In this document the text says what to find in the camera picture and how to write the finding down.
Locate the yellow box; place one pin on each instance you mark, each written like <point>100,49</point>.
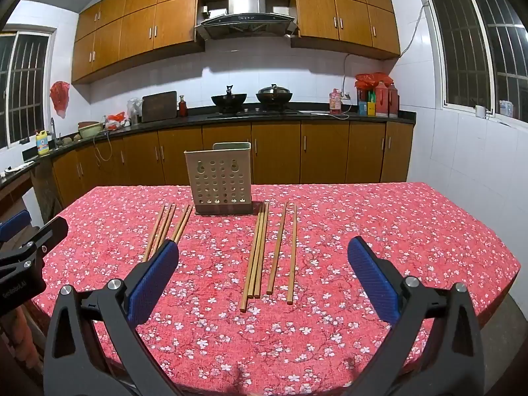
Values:
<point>371,109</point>

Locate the clear plastic bag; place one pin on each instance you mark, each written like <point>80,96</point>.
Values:
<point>134,111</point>

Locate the wooden lower kitchen cabinets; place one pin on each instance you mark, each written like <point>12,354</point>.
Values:
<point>321,152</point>

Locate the black kitchen countertop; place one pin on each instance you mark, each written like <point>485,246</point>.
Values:
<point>371,117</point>

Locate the green bottle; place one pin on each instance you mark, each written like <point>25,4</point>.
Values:
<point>372,95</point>

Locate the green basin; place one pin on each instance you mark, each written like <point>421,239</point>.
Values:
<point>90,130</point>

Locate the black wok with lid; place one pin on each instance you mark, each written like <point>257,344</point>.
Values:
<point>274,97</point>

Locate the red floral tablecloth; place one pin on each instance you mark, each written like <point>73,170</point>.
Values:
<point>288,338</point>

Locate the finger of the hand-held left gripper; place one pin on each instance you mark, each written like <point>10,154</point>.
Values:
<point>45,239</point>
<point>15,222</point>

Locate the white power strip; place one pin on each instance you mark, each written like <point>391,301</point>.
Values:
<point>18,167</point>

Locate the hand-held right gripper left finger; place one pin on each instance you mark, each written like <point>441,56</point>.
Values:
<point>152,280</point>

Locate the white power adapter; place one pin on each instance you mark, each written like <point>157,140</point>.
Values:
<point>482,111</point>

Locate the large barred window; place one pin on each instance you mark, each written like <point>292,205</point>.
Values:
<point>489,49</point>

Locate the white packet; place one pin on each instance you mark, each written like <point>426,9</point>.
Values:
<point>505,108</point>

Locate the dark wooden cutting board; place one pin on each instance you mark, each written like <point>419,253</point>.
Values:
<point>159,107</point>

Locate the pink bottle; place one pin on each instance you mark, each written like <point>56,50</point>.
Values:
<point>335,102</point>

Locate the barred window with white frame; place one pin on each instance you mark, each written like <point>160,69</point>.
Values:
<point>51,86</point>

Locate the beige perforated chopstick holder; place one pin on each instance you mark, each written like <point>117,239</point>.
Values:
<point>243,173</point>

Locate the black gas stove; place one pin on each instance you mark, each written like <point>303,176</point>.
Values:
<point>251,113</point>

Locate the red thermos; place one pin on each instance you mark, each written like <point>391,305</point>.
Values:
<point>394,101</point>
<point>382,101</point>

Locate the crumpled red plastic bag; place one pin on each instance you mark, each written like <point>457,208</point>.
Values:
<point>369,79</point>

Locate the steel range hood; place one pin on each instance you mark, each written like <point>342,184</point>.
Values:
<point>245,20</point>

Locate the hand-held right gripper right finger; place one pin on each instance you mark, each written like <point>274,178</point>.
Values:
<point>373,280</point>

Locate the red plastic bag on hook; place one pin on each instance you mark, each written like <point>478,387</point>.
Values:
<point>60,97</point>

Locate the red and white plastic bag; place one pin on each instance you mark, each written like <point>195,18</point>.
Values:
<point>114,120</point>

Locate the blue box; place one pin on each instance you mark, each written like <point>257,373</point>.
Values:
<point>363,108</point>

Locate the yellow detergent bottle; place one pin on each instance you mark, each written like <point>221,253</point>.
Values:
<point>43,144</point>

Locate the metal faucet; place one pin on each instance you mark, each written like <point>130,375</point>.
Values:
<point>52,130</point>

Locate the small red bottle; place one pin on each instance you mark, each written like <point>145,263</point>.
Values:
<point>182,108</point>

